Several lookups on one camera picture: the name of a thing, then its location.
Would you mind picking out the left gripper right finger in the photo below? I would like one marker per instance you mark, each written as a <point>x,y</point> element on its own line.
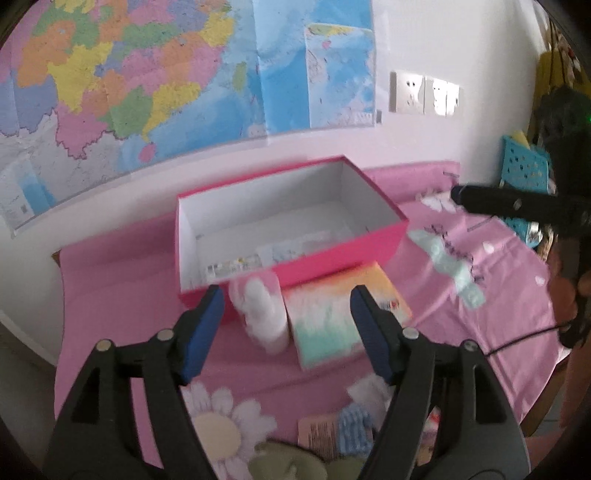
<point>449,418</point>

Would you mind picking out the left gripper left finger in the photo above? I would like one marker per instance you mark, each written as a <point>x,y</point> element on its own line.
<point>95,436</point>

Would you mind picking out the white fluffy sock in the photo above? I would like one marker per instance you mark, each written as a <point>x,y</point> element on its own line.
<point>258,299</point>
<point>373,393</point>

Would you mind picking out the right hand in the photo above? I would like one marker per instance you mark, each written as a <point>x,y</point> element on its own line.
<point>569,290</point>

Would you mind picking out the turquoise plastic basket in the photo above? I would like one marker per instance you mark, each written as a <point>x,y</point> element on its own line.
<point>525,168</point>

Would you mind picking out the pink floral bed sheet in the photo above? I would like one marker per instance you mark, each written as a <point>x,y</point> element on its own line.
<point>462,277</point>

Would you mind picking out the blue checkered cloth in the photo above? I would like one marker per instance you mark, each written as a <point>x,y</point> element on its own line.
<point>355,431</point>

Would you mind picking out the yellow hanging coat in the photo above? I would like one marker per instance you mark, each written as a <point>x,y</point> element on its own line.
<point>557,66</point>

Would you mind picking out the green plush toy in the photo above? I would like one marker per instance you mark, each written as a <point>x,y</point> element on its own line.
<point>278,460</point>

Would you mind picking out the pastel tissue pack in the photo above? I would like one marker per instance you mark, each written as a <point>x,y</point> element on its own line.
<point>341,318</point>

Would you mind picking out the paper label in box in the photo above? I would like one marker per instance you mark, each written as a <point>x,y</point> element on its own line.
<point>273,254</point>

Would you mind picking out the pink cardboard box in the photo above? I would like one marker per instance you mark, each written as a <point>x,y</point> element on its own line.
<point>232,218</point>

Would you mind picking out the white wall socket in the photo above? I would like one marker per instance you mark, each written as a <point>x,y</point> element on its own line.
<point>407,93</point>

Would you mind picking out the colourful wall map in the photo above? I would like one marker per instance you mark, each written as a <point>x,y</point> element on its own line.
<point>95,90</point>

